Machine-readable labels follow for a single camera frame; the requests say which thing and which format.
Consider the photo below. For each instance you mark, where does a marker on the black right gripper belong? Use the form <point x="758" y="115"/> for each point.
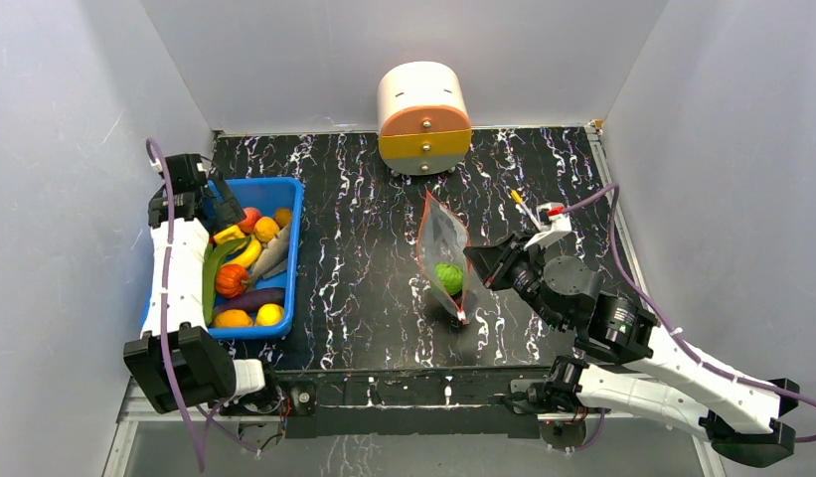
<point x="503" y="261"/>

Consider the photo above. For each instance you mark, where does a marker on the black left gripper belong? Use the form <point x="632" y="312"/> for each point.
<point x="228" y="214"/>

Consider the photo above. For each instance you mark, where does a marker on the yellow toy bell pepper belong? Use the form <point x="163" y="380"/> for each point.
<point x="230" y="233"/>

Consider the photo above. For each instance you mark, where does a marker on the green toy custard apple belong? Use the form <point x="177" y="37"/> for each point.
<point x="450" y="276"/>

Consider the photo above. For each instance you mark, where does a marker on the green leafy vegetable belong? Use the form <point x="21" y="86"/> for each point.
<point x="213" y="270"/>

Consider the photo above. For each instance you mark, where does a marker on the orange-yellow toy fruit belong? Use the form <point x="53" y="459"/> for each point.
<point x="265" y="229"/>

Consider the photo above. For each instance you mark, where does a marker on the clear red-zipper zip bag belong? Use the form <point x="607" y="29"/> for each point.
<point x="442" y="236"/>

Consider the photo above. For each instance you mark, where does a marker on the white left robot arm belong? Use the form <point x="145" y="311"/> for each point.
<point x="175" y="361"/>

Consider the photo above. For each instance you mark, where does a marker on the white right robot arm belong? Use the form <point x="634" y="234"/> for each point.
<point x="631" y="363"/>

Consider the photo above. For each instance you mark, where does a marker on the blue plastic bin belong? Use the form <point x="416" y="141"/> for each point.
<point x="280" y="198"/>

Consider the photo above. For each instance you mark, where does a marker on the yellow toy banana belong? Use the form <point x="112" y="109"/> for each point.
<point x="249" y="255"/>

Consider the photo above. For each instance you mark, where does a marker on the orange toy pumpkin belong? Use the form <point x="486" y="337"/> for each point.
<point x="232" y="280"/>

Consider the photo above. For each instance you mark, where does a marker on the grey toy fish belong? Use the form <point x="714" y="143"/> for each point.
<point x="272" y="260"/>

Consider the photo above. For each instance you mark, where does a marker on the yellow-tipped white pen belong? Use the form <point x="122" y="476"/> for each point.
<point x="524" y="209"/>

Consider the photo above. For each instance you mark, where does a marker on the purple toy eggplant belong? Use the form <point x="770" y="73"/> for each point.
<point x="251" y="301"/>

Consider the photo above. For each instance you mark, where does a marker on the yellow-orange toy walnut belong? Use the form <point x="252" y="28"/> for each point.
<point x="232" y="318"/>

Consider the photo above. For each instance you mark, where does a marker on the yellow toy lemon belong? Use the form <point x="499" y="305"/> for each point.
<point x="269" y="315"/>

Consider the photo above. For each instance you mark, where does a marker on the round three-drawer mini cabinet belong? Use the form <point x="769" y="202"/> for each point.
<point x="423" y="124"/>

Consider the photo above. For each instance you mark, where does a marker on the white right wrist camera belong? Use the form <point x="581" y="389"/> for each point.
<point x="552" y="224"/>

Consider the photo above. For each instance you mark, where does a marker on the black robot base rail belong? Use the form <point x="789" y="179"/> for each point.
<point x="419" y="401"/>

